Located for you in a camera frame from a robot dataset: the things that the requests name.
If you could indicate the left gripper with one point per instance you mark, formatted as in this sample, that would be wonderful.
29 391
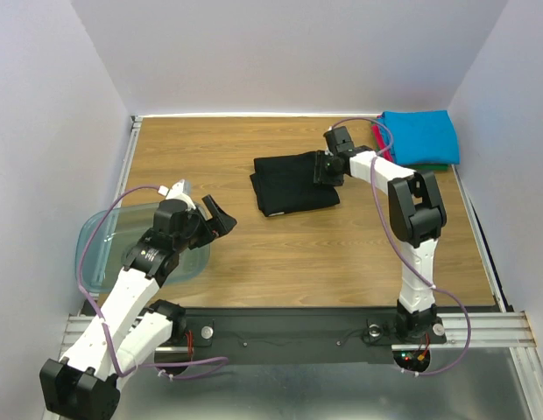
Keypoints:
221 223

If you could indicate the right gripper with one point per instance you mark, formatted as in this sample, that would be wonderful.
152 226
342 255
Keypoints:
320 167

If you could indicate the black t-shirt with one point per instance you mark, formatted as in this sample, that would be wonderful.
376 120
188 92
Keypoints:
285 185

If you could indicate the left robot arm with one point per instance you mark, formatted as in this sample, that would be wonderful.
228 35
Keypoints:
88 379

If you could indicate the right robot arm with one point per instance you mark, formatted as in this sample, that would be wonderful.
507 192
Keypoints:
416 218

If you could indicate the folded red t-shirt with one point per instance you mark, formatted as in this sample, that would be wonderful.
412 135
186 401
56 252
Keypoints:
384 142

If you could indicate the folded green t-shirt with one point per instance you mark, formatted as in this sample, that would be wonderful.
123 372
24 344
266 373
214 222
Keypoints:
428 166

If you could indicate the folded blue t-shirt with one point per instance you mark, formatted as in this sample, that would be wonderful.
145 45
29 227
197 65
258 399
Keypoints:
426 137

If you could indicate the clear blue plastic bin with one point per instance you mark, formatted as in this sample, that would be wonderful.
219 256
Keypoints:
104 242

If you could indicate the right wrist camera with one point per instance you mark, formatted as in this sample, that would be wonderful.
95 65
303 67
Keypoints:
338 140

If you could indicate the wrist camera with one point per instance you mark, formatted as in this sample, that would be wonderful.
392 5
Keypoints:
338 140
177 216

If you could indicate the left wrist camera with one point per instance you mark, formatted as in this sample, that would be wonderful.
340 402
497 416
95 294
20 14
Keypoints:
177 216

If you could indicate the left aluminium side rail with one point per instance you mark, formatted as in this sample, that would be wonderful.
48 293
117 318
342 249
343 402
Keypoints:
136 123

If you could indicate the aluminium frame rail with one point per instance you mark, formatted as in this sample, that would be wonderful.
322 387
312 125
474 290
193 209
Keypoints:
488 330

